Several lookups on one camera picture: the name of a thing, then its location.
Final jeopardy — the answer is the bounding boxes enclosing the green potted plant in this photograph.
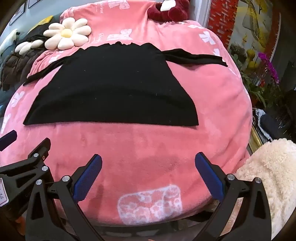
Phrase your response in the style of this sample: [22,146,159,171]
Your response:
[239,71,279,109]

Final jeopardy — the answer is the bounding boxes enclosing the purple orchid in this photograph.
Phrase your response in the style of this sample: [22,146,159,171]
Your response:
[257,52,281,84]

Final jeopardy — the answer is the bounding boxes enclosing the cream fluffy blanket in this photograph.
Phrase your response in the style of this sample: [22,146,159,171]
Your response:
[233,138,296,241]

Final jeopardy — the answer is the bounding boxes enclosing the gold frame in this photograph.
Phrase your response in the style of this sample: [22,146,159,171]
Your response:
[248,125,262,150]

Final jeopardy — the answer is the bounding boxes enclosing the black cloth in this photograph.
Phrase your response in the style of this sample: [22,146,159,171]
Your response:
[22,23,54,44]

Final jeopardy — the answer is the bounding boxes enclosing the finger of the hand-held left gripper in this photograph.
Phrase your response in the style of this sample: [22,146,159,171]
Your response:
[0,138,52,202]
[0,130,18,151]

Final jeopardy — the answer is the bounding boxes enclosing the dark brown puffer jacket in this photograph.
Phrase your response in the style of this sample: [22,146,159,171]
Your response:
[1,49,44,91]

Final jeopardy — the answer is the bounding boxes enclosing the large daisy flower pillow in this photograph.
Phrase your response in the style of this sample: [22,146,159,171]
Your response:
[43,17,92,50]

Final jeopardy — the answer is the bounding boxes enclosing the wall poster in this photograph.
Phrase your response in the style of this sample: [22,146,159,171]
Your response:
[228,0,282,61]

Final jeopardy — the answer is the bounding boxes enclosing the dark red plush toy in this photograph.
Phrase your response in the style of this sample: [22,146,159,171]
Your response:
[147,0,190,21]

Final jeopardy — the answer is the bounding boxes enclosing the dark blue cloth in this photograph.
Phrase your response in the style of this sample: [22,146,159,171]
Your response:
[257,113,284,141]

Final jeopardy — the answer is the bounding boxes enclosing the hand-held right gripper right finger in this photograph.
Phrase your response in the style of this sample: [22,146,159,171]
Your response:
[195,152,272,241]

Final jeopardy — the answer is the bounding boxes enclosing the black shirt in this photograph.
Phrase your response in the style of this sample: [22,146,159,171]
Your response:
[23,41,228,127]

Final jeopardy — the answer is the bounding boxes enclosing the pink printed blanket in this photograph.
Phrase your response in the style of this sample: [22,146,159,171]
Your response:
[0,0,253,226]

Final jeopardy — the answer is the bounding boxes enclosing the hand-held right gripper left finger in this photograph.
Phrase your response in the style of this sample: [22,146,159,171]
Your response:
[25,153,103,241]

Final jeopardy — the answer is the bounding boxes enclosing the yellow cushion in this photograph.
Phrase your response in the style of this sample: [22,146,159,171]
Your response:
[30,15,54,31]

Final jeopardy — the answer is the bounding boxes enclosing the framed wall picture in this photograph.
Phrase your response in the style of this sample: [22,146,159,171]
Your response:
[9,3,26,25]

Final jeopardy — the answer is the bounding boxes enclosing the small daisy flower pillow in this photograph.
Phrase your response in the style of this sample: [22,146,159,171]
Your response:
[15,39,43,55]

